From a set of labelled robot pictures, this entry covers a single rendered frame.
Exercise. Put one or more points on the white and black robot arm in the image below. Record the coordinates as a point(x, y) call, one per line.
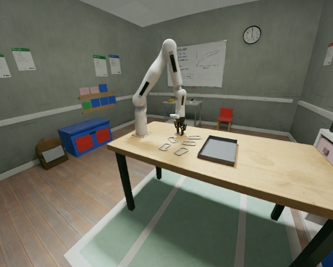
point(168, 54)

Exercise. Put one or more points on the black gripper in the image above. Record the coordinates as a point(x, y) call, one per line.
point(179, 123)

